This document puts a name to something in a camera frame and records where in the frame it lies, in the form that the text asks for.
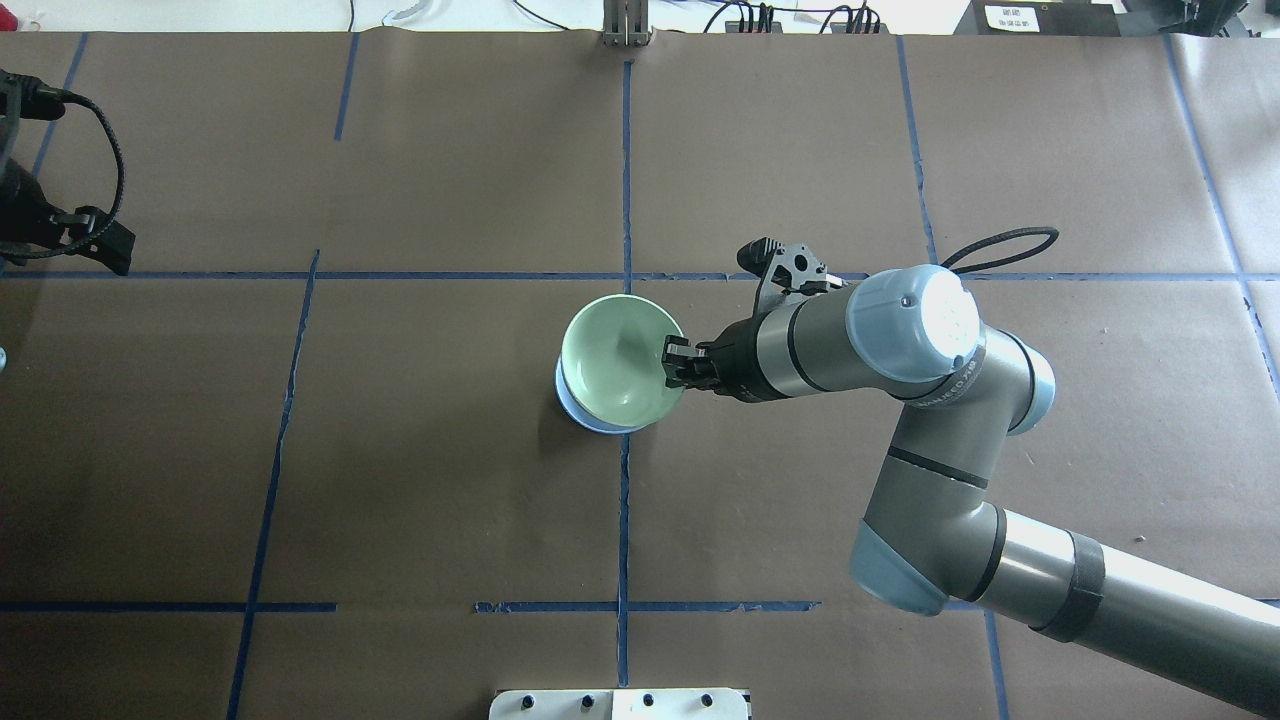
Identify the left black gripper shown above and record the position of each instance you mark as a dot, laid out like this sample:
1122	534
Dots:
14	207

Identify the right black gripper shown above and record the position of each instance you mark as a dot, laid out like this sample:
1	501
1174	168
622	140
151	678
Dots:
734	358

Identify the green bowl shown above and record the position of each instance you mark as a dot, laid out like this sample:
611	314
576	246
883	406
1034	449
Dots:
612	356

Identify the blue bowl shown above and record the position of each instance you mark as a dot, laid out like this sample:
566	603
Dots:
576	412

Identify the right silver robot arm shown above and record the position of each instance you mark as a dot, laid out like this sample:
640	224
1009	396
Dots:
929	534

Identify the orange black connector block far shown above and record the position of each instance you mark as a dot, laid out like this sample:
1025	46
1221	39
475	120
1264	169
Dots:
749	19

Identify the black power adapter box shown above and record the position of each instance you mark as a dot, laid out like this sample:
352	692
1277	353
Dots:
1041	18

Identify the aluminium frame post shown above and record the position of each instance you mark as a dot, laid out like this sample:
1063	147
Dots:
626	23

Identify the white pedestal column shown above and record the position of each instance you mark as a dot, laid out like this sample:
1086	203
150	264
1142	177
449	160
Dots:
623	703

